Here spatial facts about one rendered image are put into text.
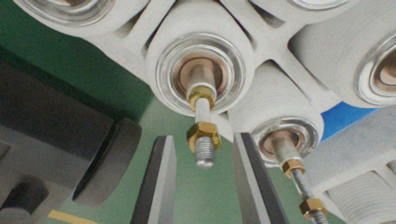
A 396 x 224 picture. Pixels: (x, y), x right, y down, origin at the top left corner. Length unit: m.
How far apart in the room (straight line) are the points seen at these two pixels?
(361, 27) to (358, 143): 0.30
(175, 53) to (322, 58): 0.14
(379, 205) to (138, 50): 0.45
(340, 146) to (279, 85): 0.28
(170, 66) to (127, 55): 0.10
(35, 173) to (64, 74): 0.22
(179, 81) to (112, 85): 0.34
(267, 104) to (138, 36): 0.16
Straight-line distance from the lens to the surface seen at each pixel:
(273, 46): 0.25
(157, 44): 0.16
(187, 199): 0.81
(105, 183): 0.42
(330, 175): 0.47
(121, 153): 0.41
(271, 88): 0.23
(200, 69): 0.16
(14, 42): 0.55
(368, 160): 0.46
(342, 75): 0.21
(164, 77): 0.17
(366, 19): 0.22
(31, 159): 0.40
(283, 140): 0.22
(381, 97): 0.24
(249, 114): 0.21
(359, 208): 0.48
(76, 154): 0.40
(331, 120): 0.49
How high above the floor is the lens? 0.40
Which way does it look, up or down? 54 degrees down
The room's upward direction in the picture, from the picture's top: 179 degrees clockwise
